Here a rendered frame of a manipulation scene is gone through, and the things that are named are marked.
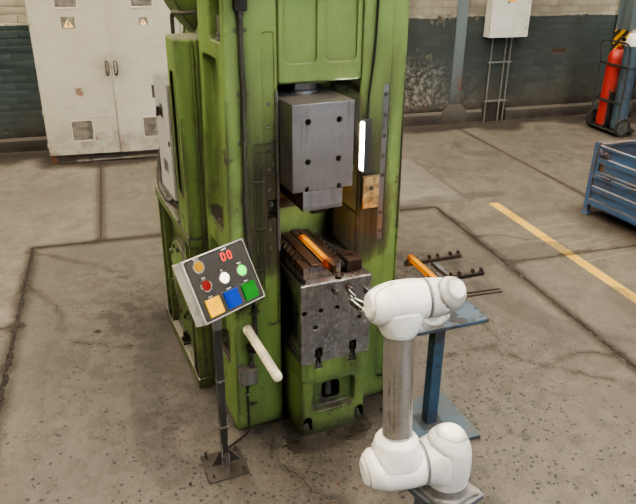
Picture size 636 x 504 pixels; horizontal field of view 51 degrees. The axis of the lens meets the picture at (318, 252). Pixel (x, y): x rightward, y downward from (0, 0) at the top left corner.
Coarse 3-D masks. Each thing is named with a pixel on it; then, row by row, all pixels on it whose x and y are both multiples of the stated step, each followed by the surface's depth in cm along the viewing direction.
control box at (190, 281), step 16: (240, 240) 297; (208, 256) 284; (240, 256) 295; (176, 272) 280; (192, 272) 278; (208, 272) 283; (224, 272) 288; (192, 288) 276; (224, 288) 286; (240, 288) 292; (192, 304) 279; (224, 304) 285; (240, 304) 290; (208, 320) 278
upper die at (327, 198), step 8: (280, 184) 331; (288, 192) 322; (304, 192) 305; (312, 192) 306; (320, 192) 308; (328, 192) 310; (336, 192) 311; (296, 200) 314; (304, 200) 306; (312, 200) 308; (320, 200) 310; (328, 200) 311; (336, 200) 313; (304, 208) 308; (312, 208) 310; (320, 208) 311
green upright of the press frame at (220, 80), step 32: (224, 0) 271; (256, 0) 276; (224, 32) 277; (256, 32) 282; (224, 64) 282; (256, 64) 287; (224, 96) 288; (256, 96) 292; (224, 128) 295; (256, 128) 298; (224, 160) 303; (224, 192) 311; (256, 192) 311; (224, 224) 319; (256, 256) 324; (224, 320) 374; (224, 352) 369; (256, 384) 354; (256, 416) 363
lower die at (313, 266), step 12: (288, 240) 348; (300, 240) 346; (312, 240) 348; (288, 252) 337; (300, 252) 335; (312, 252) 333; (324, 252) 335; (300, 264) 325; (312, 264) 323; (312, 276) 324; (324, 276) 327
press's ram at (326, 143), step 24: (288, 96) 302; (312, 96) 302; (336, 96) 303; (288, 120) 292; (312, 120) 292; (336, 120) 297; (288, 144) 297; (312, 144) 297; (336, 144) 302; (288, 168) 302; (312, 168) 301; (336, 168) 306
